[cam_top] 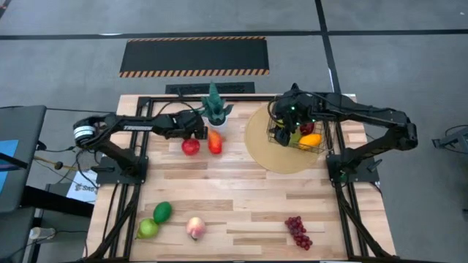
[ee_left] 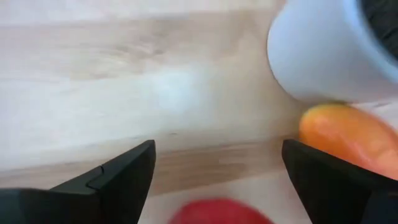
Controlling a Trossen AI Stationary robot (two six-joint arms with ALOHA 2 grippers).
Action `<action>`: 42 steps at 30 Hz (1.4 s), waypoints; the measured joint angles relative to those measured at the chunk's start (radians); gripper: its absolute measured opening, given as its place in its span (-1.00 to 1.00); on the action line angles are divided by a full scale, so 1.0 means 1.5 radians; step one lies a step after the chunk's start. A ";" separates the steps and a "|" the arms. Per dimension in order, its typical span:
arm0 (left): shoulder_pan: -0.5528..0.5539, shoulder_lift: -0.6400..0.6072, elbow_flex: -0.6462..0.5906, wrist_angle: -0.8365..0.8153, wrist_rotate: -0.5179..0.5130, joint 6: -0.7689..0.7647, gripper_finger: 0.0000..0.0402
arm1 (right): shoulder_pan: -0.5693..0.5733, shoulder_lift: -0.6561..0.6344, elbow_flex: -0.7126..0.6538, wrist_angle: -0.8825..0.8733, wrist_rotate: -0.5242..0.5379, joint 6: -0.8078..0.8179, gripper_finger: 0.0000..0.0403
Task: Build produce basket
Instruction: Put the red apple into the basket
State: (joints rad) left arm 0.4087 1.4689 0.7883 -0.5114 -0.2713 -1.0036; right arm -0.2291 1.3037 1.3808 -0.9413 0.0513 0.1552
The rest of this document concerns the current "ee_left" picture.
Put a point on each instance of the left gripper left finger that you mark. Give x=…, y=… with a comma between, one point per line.
x=93, y=199

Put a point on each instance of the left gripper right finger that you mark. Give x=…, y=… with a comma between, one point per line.
x=342, y=193

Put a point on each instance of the orange-red pepper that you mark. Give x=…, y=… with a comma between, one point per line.
x=351, y=137

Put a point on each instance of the red apple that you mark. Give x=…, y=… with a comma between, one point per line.
x=217, y=213

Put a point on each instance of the snake plant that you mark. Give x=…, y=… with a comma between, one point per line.
x=320, y=53

